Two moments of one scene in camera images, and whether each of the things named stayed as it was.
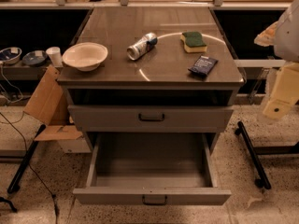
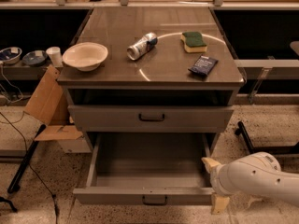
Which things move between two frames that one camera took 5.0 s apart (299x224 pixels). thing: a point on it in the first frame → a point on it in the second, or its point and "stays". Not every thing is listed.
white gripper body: x=288 y=36 → x=217 y=180
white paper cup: x=55 y=56 stays
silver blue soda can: x=137 y=49 stays
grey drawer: x=151 y=169 stays
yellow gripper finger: x=277 y=108 → x=210 y=163
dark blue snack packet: x=204 y=65 stays
